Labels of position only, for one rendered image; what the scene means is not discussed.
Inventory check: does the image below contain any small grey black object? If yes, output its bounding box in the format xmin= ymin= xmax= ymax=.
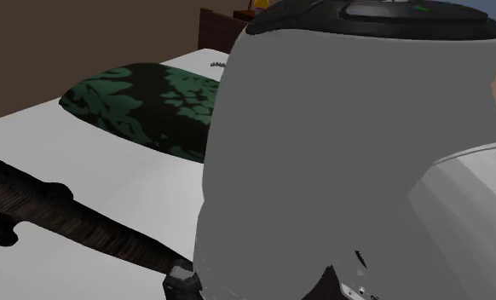
xmin=162 ymin=257 xmax=205 ymax=300

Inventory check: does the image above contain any white bed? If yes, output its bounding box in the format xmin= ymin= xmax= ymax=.
xmin=0 ymin=47 xmax=233 ymax=300

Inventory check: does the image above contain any dark brown long animal figure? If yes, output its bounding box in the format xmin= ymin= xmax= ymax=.
xmin=0 ymin=155 xmax=195 ymax=276

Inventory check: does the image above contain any dark wooden nightstand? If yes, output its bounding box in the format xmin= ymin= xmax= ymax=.
xmin=197 ymin=0 xmax=274 ymax=55

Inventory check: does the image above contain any green patterned dark pillow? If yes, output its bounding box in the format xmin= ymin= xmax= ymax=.
xmin=58 ymin=62 xmax=222 ymax=164

